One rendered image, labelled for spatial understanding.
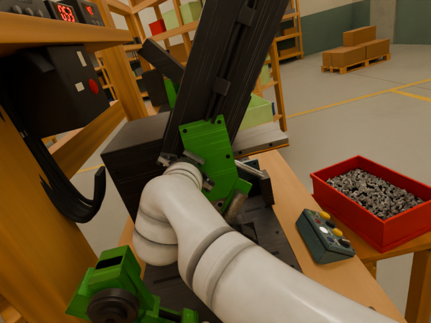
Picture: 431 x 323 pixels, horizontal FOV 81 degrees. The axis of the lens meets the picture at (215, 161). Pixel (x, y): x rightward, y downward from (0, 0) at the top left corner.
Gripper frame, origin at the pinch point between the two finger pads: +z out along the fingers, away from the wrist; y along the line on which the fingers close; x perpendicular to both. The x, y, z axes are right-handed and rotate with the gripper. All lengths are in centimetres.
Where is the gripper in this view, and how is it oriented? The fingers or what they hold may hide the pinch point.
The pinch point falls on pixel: (188, 165)
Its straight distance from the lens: 61.8
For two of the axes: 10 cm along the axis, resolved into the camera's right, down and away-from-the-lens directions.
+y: -8.6, -5.0, -1.1
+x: -5.2, 8.4, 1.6
